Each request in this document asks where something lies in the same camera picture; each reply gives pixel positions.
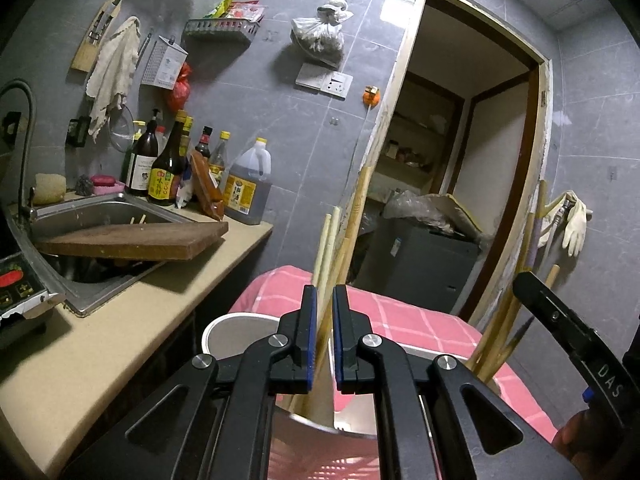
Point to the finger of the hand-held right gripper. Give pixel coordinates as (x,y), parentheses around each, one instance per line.
(545,305)

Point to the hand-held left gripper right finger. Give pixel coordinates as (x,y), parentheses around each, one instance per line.
(336,340)

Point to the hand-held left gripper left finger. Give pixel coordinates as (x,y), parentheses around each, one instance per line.
(312,340)

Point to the person's right hand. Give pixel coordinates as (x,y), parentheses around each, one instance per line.
(585,435)

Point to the long wooden stick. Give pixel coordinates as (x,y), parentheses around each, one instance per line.
(549,277)

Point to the pink checkered cloth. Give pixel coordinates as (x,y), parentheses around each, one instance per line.
(400,320)

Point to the white plastic bucket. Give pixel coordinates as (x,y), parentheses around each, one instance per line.
(235,330)

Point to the white rubber gloves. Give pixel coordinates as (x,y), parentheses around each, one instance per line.
(575,225)

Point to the black cabinet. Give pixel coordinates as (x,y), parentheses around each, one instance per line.
(420,265)

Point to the pink plastic basket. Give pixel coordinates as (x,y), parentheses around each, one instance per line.
(325,462)

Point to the thick wooden stick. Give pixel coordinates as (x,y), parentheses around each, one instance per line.
(357,210)

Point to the crumpled clear plastic sheet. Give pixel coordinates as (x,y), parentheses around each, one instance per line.
(415,207)

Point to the large dark liquid jug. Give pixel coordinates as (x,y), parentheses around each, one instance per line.
(247,190)

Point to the storage shelf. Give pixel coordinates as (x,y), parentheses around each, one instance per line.
(395,172)

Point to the brown packet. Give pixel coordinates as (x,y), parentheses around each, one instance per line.
(205,185)

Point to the white blue plastic packet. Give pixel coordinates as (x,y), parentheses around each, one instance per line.
(183,192)

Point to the brown wooden cutting board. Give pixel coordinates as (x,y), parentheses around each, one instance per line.
(140,240)

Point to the clear bottle yellow cap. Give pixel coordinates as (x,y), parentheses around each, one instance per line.
(219,160)

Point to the soy sauce bottle yellow label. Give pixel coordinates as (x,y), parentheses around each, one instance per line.
(167,180)

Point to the dark bottle red cap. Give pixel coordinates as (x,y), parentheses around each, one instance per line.
(203,145)

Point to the dark bottle yellow cap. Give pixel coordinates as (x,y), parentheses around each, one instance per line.
(187,132)

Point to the dark bottle white label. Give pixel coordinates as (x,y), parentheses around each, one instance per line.
(142,160)

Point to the steel kitchen sink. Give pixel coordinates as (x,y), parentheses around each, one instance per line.
(100,210)

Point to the pink soap dish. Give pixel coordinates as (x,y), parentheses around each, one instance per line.
(107,182)

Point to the green bottle yellow cap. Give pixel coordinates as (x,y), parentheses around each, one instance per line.
(138,127)

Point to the steel wool scrubber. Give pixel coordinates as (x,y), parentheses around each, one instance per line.
(84,186)

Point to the small mesh strainer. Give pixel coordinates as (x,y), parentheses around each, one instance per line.
(122,132)

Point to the red plastic bag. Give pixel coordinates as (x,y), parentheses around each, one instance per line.
(180,90)

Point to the yellow sponge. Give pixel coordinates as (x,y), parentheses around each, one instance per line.
(50,187)

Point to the hanging clear plastic bag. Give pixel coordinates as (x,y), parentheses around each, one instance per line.
(317,35)

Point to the metal box grater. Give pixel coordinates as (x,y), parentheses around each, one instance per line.
(162,62)

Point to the white hanging rag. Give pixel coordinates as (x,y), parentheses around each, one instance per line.
(112,60)

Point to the wooden knife rack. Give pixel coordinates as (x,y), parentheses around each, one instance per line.
(85,55)

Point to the black kitchen faucet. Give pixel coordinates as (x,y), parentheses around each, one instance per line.
(27,110)

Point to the metal wall tap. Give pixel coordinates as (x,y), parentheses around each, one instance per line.
(566,208)

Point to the orange wall hook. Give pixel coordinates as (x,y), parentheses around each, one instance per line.
(371,96)

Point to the wall socket plate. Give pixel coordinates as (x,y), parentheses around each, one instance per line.
(330,82)

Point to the wooden door frame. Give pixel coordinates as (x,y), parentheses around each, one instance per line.
(395,85)

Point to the black wall holder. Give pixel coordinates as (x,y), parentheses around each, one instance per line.
(79,130)

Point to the grey wall shelf basket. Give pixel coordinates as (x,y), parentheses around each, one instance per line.
(220,30)

